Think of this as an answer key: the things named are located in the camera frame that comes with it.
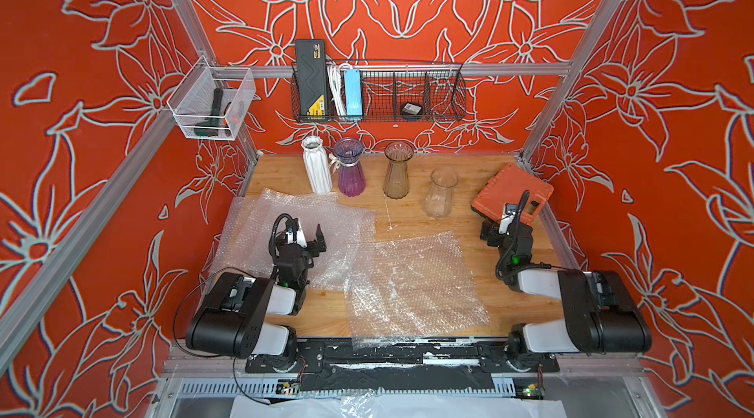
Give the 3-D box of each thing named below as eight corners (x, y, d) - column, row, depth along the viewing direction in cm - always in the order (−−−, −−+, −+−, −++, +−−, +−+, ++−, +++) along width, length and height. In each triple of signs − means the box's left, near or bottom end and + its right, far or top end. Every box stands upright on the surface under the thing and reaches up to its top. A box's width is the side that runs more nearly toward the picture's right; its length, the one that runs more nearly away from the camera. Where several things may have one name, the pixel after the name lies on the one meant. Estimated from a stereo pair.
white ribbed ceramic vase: (311, 193, 108) (299, 153, 91) (314, 176, 113) (303, 135, 97) (331, 193, 108) (323, 153, 91) (333, 176, 113) (325, 135, 97)
